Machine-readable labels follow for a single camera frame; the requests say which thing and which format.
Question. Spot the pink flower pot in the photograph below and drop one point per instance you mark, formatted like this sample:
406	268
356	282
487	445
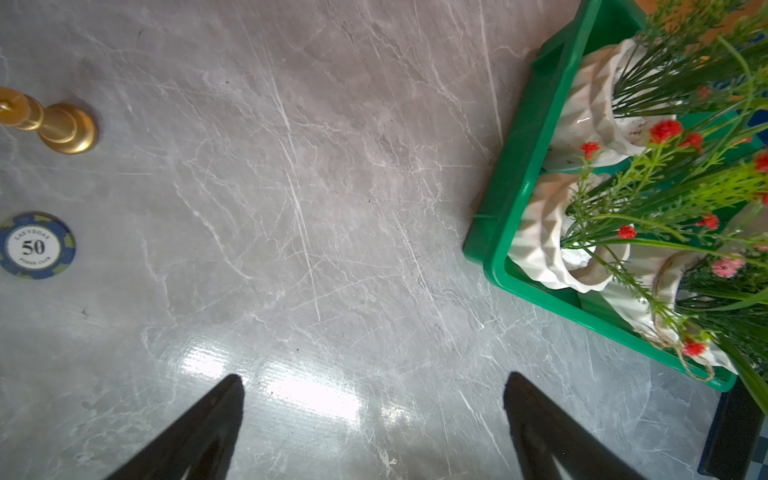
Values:
704	305

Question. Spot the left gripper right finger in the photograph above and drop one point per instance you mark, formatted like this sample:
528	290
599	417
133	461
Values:
548	440

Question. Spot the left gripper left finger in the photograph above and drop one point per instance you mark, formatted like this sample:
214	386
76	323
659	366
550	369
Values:
199	444

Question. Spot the green plastic storage tray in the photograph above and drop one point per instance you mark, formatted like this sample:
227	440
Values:
521	164

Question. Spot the blue poker chip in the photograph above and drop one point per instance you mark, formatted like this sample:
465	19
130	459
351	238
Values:
36	246

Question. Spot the red flower pot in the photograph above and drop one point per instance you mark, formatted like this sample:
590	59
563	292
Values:
689	57
579	229

